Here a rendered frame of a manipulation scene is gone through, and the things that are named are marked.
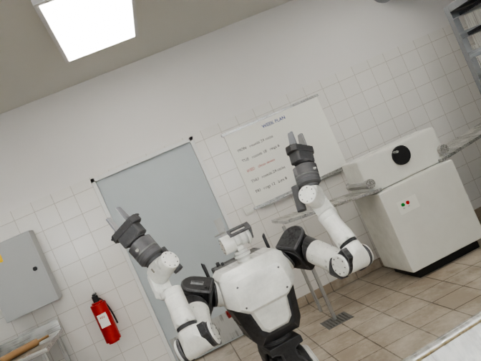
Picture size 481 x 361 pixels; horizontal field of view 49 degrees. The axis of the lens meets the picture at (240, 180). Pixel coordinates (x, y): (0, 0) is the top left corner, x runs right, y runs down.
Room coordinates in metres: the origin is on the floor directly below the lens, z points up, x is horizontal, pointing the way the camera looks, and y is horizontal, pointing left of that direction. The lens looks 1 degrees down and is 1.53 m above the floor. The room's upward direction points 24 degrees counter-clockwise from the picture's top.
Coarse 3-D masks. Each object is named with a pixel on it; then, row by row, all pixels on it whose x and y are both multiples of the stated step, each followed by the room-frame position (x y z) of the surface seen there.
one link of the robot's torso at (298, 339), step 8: (288, 336) 1.90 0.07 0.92; (296, 336) 1.88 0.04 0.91; (272, 344) 1.89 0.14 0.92; (280, 344) 1.88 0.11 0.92; (288, 344) 1.87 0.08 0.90; (296, 344) 1.88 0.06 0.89; (264, 352) 1.96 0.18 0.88; (272, 352) 1.86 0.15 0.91; (280, 352) 1.86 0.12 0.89; (288, 352) 1.87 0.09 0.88; (296, 352) 1.88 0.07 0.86; (264, 360) 2.03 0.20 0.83; (288, 360) 1.87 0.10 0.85; (296, 360) 1.87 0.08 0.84; (304, 360) 1.88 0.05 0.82
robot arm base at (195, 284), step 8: (184, 280) 1.87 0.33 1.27; (192, 280) 1.88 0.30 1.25; (200, 280) 1.88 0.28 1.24; (208, 280) 1.88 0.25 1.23; (184, 288) 1.83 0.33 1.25; (192, 288) 1.83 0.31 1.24; (200, 288) 1.83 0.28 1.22; (208, 288) 1.83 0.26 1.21; (208, 296) 1.82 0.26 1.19; (208, 304) 1.83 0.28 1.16
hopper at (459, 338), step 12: (480, 312) 0.50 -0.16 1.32; (468, 324) 0.49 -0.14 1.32; (480, 324) 0.49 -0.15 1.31; (444, 336) 0.48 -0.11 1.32; (456, 336) 0.48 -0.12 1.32; (468, 336) 0.48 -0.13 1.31; (480, 336) 0.48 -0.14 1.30; (432, 348) 0.47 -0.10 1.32; (444, 348) 0.48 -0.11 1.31; (456, 348) 0.48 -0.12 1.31; (468, 348) 0.48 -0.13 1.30; (480, 348) 0.48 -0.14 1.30; (408, 360) 0.47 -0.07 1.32; (420, 360) 0.47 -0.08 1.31; (432, 360) 0.47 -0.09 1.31; (444, 360) 0.47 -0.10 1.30; (456, 360) 0.47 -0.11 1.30; (468, 360) 0.47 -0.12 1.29; (480, 360) 0.47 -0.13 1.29
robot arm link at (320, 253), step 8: (312, 248) 1.88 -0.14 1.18; (320, 248) 1.86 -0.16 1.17; (328, 248) 1.85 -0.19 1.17; (336, 248) 1.84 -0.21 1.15; (368, 248) 1.77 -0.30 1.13; (312, 256) 1.88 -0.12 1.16; (320, 256) 1.84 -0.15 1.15; (328, 256) 1.82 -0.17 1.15; (336, 256) 1.73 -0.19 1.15; (320, 264) 1.85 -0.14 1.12; (328, 264) 1.81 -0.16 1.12; (336, 264) 1.74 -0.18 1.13; (344, 264) 1.71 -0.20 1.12; (336, 272) 1.75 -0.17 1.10; (344, 272) 1.72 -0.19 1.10
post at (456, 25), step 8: (448, 16) 2.22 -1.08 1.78; (456, 24) 2.20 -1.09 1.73; (456, 32) 2.21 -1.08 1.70; (464, 40) 2.20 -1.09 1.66; (464, 48) 2.21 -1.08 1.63; (464, 56) 2.23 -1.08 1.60; (472, 64) 2.20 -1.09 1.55; (472, 72) 2.22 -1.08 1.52; (480, 80) 2.20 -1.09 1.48; (480, 88) 2.21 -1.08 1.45
